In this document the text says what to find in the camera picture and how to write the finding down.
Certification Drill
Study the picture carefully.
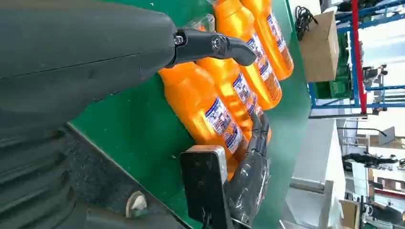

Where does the orange drink bottle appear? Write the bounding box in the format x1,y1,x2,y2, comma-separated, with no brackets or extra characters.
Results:
240,0,295,81
185,14,273,143
211,0,283,111
158,62,249,182

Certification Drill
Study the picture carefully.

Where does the blue and red metal rack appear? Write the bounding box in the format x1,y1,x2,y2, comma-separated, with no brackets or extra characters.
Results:
308,0,405,119

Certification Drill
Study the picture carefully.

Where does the green table mat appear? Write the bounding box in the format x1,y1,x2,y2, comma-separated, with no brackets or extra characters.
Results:
68,0,312,229

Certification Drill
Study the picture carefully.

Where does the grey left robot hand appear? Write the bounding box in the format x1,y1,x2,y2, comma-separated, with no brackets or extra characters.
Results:
0,0,257,229

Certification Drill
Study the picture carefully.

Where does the brown cardboard box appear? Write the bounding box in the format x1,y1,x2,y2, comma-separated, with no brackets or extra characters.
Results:
298,11,340,83

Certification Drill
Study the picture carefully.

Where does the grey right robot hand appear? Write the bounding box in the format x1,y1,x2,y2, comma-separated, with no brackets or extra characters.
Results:
224,112,271,227

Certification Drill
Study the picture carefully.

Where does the white table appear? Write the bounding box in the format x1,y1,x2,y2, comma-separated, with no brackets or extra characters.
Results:
280,118,347,229
286,0,339,119

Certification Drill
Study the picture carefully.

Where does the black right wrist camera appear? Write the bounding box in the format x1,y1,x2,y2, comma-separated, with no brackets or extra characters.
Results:
180,145,235,229

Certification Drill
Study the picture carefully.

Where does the coiled black cable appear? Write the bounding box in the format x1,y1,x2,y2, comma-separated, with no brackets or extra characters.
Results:
295,5,319,41

